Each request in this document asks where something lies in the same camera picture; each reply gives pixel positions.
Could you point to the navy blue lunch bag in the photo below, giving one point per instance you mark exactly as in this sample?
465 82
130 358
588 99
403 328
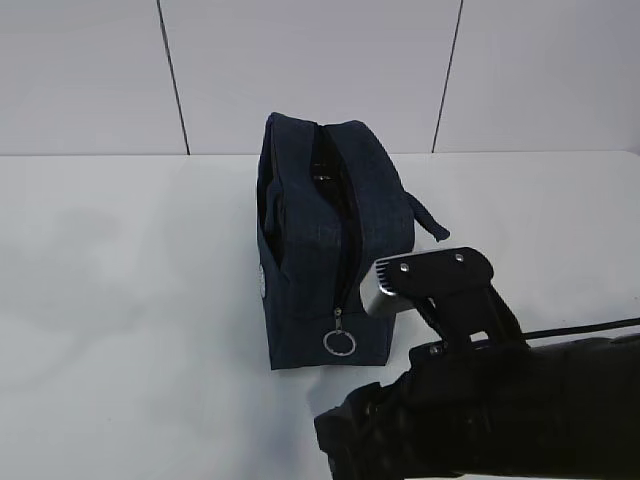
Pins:
330 202

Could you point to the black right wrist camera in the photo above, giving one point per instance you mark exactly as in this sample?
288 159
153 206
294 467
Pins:
394 283

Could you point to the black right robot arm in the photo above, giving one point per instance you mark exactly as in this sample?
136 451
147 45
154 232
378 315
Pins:
569 410

